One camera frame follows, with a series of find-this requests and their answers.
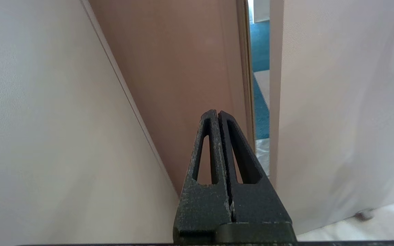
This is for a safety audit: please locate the grey metal door stopper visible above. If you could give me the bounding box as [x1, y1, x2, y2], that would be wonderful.
[354, 209, 375, 221]

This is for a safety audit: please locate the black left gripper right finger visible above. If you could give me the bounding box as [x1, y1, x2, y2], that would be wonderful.
[219, 110, 297, 242]

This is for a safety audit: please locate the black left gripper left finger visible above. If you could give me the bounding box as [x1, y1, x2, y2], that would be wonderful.
[173, 109, 232, 243]

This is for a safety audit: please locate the cream white door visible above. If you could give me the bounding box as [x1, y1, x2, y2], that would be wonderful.
[269, 0, 394, 235]

